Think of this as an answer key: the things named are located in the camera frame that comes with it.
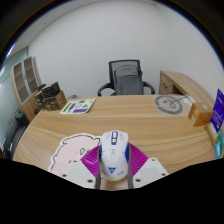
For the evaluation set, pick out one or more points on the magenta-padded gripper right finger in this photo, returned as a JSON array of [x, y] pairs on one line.
[[138, 161]]

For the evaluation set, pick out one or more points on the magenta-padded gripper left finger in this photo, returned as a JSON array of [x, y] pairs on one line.
[[90, 161]]

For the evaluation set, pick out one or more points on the white blue yellow computer mouse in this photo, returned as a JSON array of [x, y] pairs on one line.
[[114, 155]]

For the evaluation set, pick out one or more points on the pink pig-shaped mouse pad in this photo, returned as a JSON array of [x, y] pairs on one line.
[[71, 150]]

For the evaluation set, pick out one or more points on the white green purple leaflet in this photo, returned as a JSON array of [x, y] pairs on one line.
[[77, 106]]

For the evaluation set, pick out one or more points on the brown cardboard box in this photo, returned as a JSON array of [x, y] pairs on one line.
[[58, 101]]

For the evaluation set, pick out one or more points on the black mesh office chair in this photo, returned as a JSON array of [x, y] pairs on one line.
[[105, 89]]

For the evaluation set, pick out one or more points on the orange cardboard box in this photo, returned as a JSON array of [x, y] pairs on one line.
[[199, 115]]

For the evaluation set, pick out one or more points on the small dark brown box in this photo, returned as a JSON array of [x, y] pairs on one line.
[[39, 99]]

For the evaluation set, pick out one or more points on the blue product package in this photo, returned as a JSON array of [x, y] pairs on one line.
[[218, 151]]

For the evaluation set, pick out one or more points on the grey backpack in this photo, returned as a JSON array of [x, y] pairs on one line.
[[128, 81]]

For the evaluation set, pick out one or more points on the black padded chair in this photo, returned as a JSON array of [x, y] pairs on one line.
[[13, 136]]

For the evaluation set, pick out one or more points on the black printed box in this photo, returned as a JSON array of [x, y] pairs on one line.
[[50, 90]]

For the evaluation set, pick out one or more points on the wooden side desk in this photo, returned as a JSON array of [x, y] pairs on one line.
[[180, 85]]

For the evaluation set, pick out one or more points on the purple hanging package card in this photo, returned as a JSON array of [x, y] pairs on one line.
[[219, 111]]

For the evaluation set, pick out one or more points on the wooden shelf unit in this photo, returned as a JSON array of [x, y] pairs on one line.
[[25, 80]]

